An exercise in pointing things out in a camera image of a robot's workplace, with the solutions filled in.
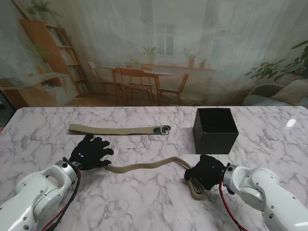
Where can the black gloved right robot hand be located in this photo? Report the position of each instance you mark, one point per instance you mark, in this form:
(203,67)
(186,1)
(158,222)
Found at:
(209,172)

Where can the black square storage box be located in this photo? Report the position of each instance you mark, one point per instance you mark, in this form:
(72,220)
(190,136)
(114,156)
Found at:
(216,142)

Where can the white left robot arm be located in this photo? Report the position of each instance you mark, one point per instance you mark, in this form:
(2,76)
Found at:
(36,195)

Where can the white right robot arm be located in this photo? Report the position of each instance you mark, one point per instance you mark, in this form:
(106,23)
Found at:
(260,190)

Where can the beige woven belt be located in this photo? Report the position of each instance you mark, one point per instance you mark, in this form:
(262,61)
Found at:
(144,166)
(108,131)

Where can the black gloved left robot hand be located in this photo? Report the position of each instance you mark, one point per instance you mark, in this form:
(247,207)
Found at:
(91,154)

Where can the printed room scene backdrop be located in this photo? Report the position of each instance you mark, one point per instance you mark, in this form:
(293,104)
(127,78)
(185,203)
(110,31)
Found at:
(154,48)

